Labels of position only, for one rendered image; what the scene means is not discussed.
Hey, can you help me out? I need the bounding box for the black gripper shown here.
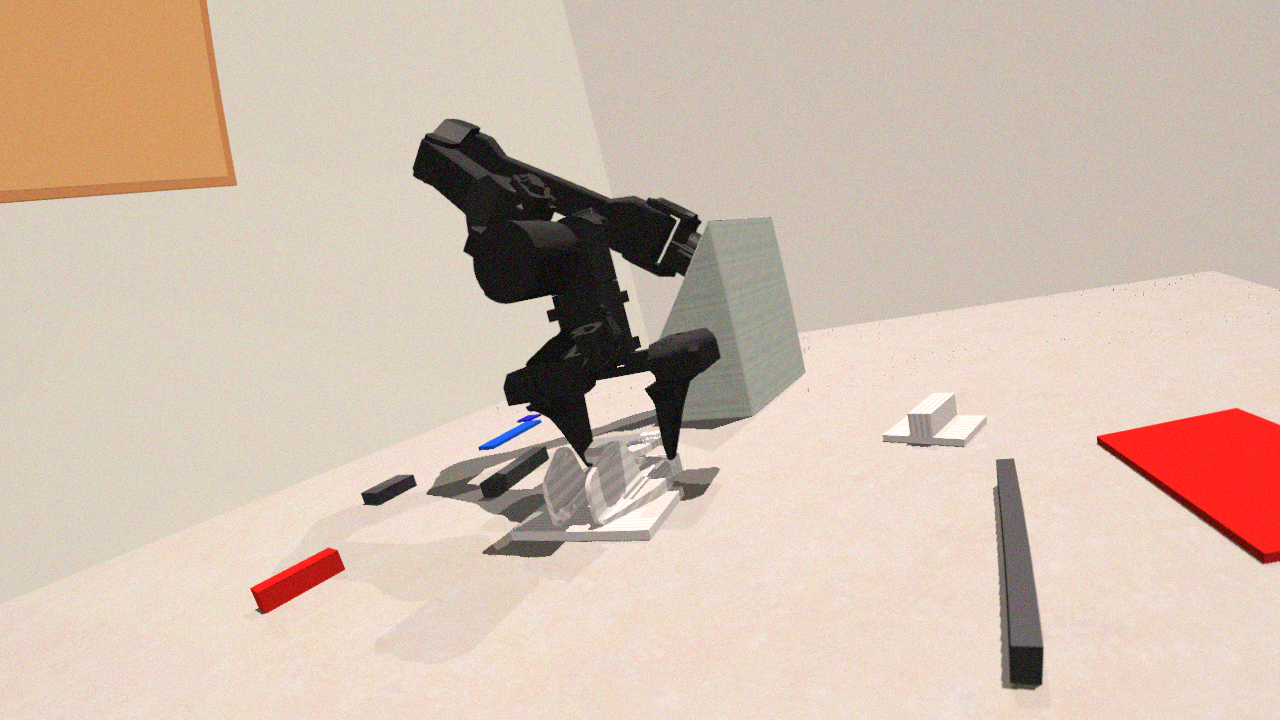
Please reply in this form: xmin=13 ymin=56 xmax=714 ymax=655
xmin=504 ymin=281 xmax=721 ymax=468

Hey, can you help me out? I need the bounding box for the blue rectangular plate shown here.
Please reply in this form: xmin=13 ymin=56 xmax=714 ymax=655
xmin=477 ymin=419 xmax=541 ymax=451

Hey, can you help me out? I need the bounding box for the red rectangular bar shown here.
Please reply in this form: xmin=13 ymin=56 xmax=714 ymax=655
xmin=250 ymin=547 xmax=346 ymax=614

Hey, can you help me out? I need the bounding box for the red flat plate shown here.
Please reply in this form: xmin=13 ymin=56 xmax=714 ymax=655
xmin=1097 ymin=407 xmax=1280 ymax=562

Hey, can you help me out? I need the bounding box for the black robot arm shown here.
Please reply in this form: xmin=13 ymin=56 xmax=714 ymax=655
xmin=412 ymin=119 xmax=701 ymax=400

